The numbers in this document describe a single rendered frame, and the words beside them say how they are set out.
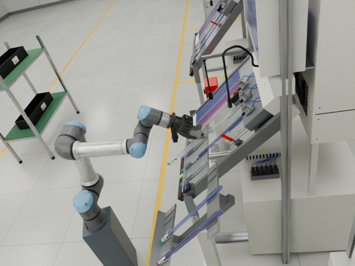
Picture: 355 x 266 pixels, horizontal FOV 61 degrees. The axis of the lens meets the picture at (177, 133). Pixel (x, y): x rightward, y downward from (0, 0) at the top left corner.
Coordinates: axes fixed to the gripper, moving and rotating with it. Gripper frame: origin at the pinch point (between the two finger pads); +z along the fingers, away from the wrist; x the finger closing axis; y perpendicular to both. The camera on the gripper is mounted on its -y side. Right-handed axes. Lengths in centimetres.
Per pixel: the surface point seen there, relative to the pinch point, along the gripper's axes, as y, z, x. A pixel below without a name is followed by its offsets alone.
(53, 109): -173, -104, 158
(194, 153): -24.9, 7.5, 11.0
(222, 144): -72, 60, 82
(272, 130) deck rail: 29.9, 18.9, -15.2
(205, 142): -13.8, 9.7, 12.1
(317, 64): 63, 15, -13
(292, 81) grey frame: 55, 9, -17
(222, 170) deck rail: -3.0, 12.2, -16.3
